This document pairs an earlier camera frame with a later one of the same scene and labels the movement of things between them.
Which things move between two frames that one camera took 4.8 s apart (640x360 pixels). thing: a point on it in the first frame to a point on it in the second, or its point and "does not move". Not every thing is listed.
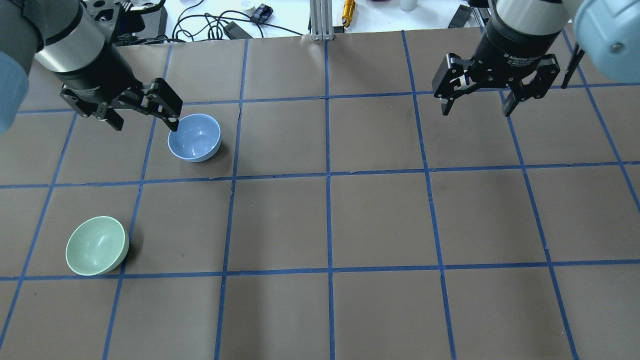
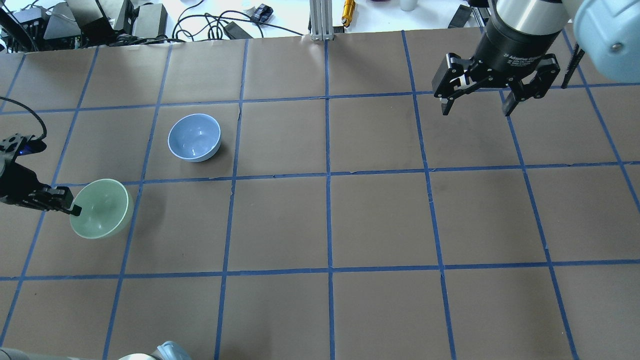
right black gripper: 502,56 does not move
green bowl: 97,246 to 107,207
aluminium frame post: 321,22 does not move
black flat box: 460,17 does not move
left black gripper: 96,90 to 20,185
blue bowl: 197,138 does not move
